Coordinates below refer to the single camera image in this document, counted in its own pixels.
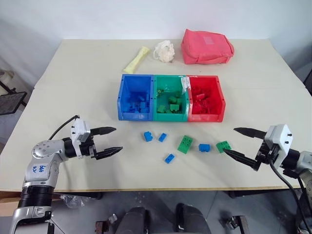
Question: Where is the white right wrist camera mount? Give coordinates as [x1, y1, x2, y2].
[264, 123, 293, 169]

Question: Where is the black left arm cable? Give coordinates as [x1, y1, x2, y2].
[48, 114, 81, 141]

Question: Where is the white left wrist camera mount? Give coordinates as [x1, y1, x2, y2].
[70, 118, 92, 157]

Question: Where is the green plastic storage bin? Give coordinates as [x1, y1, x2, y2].
[152, 74, 190, 122]

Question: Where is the red fabric pouch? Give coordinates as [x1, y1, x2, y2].
[180, 28, 235, 65]

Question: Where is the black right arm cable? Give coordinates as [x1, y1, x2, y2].
[269, 159, 308, 234]

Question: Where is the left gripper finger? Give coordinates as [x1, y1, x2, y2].
[94, 146, 123, 161]
[90, 126, 117, 137]

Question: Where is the black metal stand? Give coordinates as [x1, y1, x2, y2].
[0, 70, 28, 116]

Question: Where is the crumpled clear plastic bag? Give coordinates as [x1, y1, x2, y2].
[59, 194, 91, 209]

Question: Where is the large green toy brick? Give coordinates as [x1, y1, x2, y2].
[177, 135, 195, 155]

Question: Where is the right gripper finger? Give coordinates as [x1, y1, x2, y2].
[222, 149, 260, 172]
[233, 127, 267, 140]

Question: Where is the black wheeled base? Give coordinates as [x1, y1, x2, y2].
[218, 214, 250, 234]

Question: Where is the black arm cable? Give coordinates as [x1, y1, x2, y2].
[48, 114, 81, 141]
[269, 159, 308, 234]

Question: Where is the blue plastic storage bin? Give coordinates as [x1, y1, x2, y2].
[117, 74, 155, 121]

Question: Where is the red plastic storage bin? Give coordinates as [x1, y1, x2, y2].
[186, 75, 227, 123]

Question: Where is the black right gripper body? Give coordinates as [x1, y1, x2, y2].
[254, 139, 280, 170]

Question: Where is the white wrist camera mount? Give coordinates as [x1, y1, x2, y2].
[264, 123, 293, 169]
[70, 118, 92, 157]

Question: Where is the dark rounded shape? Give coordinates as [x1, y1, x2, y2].
[114, 206, 150, 234]
[175, 203, 212, 234]

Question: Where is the rusty brown metal piece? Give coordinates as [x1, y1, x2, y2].
[95, 220, 111, 234]

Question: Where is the pale yellow soft tube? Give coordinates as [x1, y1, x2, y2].
[123, 46, 150, 74]

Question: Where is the white mesh bath sponge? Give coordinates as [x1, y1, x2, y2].
[153, 40, 176, 63]

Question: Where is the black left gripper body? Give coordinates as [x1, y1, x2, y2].
[79, 135, 98, 160]

